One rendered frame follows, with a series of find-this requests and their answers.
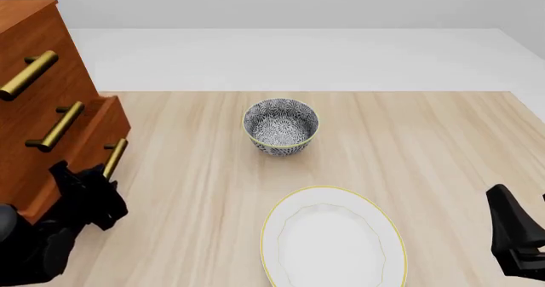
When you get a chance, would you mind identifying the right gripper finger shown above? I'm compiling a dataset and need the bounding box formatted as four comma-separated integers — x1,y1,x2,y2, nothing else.
485,183,545,254

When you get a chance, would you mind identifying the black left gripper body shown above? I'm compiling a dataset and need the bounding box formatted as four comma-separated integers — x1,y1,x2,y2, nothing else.
48,160,129,232

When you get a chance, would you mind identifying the long brass drawer handle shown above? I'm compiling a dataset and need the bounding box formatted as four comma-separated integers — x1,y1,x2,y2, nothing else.
0,49,60,102

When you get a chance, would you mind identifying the medium brass drawer handle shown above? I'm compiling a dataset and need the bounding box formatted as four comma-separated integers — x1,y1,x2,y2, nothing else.
24,100,86,153

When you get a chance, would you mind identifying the wooden drawer, largest brass handle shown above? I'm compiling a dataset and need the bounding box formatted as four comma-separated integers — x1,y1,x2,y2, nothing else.
0,7,101,131

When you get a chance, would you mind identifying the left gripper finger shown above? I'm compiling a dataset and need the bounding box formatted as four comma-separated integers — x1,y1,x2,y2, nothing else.
103,177,120,199
78,163,107,189

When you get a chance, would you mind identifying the wooden drawer, medium brass handle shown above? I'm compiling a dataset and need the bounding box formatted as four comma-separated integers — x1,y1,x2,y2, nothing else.
0,90,107,202

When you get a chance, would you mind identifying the white plate with yellow rim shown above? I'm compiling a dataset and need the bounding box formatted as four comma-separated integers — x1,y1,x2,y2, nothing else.
260,185,409,287

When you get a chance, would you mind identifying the wooden drawer, shortest brass handle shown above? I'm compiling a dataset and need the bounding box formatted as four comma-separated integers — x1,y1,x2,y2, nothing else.
16,94,132,227

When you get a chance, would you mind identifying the wooden cabinet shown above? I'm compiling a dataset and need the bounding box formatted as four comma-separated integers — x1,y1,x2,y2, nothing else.
0,0,132,227

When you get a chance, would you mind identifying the short brass drawer handle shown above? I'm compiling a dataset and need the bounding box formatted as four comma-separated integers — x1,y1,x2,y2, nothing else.
102,137,129,180

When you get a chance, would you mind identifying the blue patterned bowl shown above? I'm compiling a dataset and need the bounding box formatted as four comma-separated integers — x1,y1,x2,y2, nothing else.
242,97,321,158

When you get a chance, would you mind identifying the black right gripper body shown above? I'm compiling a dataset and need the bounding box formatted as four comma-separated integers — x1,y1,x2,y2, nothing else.
490,245,545,281

